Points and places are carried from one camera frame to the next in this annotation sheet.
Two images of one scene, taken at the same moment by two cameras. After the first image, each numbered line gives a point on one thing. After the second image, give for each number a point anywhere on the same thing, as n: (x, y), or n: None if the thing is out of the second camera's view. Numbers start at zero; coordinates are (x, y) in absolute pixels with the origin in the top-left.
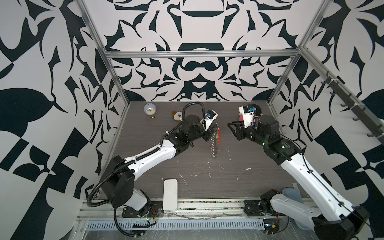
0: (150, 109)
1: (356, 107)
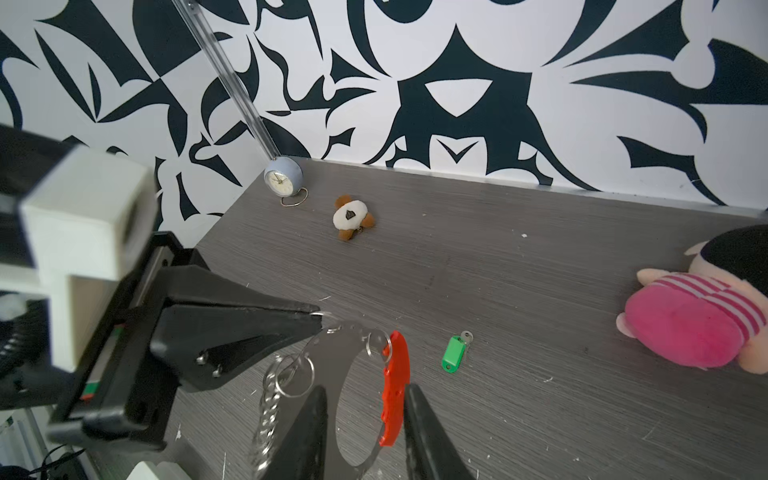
0: (284, 176)
1: None
